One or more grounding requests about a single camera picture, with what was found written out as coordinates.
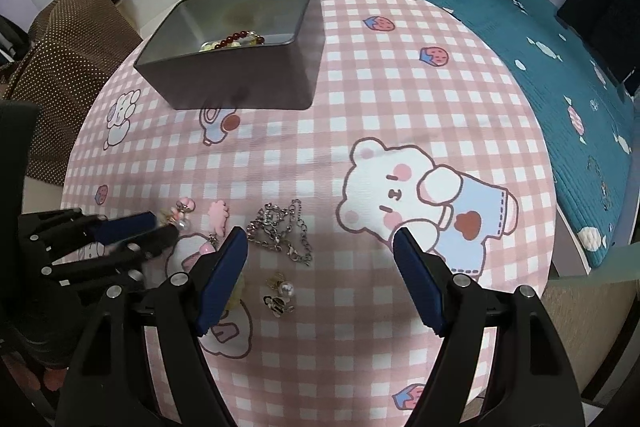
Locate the brown dotted cloth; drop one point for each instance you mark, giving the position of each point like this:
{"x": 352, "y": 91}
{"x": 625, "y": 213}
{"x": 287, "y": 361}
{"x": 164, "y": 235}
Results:
{"x": 75, "y": 67}

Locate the pink checked tablecloth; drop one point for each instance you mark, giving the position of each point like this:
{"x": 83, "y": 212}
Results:
{"x": 350, "y": 122}

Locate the teal fish bed mattress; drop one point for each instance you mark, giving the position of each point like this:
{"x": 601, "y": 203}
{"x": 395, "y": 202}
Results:
{"x": 500, "y": 7}

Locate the grey metal tin box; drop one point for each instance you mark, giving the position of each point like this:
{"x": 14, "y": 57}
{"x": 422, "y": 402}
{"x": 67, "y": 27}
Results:
{"x": 240, "y": 77}

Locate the dark hanging jacket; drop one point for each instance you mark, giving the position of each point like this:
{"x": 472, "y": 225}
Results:
{"x": 610, "y": 7}

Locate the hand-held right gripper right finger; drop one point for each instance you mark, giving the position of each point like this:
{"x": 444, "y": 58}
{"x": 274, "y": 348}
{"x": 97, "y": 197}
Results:
{"x": 417, "y": 282}

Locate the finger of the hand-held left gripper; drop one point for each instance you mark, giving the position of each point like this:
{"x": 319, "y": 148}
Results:
{"x": 127, "y": 227}
{"x": 155, "y": 239}

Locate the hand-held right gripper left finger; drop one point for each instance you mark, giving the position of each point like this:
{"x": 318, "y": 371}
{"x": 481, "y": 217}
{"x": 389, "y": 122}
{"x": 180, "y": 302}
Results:
{"x": 222, "y": 279}

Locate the pink pearl hair clip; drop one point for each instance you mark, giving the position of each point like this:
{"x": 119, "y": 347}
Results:
{"x": 181, "y": 209}

